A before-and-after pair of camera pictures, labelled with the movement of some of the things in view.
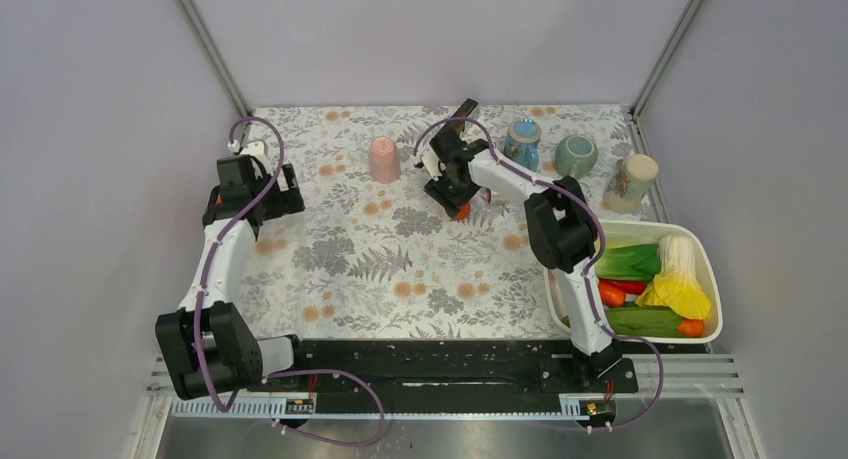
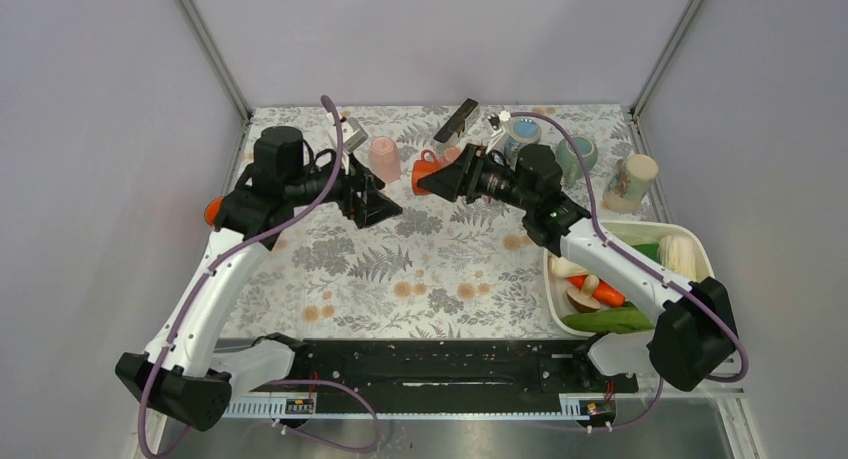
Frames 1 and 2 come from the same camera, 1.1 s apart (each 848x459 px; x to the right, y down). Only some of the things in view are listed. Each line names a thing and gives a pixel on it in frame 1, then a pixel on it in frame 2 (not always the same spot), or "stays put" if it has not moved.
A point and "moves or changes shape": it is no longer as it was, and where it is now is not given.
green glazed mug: [575, 155] stays put
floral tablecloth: [371, 256] stays put
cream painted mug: [629, 183] stays put
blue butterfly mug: [522, 143] stays put
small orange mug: [464, 212] moves or changes shape
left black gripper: [287, 201] -> [371, 207]
